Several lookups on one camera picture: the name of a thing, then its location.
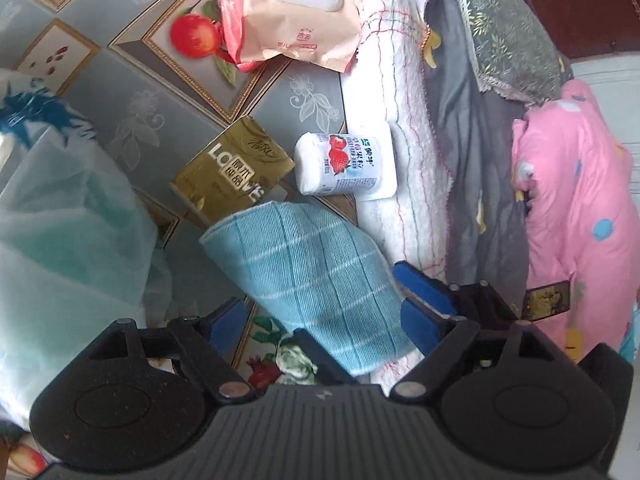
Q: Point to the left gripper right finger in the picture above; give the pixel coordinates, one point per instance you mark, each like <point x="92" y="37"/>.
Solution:
<point x="449" y="345"/>

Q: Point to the grey quilt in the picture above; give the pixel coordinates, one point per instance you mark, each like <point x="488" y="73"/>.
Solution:
<point x="473" y="129"/>

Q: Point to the pink wet wipes pack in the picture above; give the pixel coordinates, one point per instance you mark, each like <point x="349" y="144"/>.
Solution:
<point x="321" y="32"/>

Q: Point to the pink patterned clothing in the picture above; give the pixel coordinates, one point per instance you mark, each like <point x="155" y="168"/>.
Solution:
<point x="582" y="226"/>

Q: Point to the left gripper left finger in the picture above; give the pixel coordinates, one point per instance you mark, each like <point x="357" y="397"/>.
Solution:
<point x="202" y="344"/>

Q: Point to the green floral pillow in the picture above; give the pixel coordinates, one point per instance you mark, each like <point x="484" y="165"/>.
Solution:
<point x="510" y="51"/>

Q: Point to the white fluffy blanket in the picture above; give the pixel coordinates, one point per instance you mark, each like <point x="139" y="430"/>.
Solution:
<point x="386" y="86"/>

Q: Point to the teal checked towel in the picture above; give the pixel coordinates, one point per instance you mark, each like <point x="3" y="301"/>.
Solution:
<point x="312" y="270"/>

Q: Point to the white plastic shopping bag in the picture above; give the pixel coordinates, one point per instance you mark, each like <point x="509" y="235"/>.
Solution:
<point x="78" y="248"/>

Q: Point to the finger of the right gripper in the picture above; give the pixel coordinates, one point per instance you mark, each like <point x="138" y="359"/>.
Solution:
<point x="479" y="302"/>

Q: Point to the gold tissue pack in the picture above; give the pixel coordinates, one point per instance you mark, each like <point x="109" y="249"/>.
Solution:
<point x="233" y="172"/>

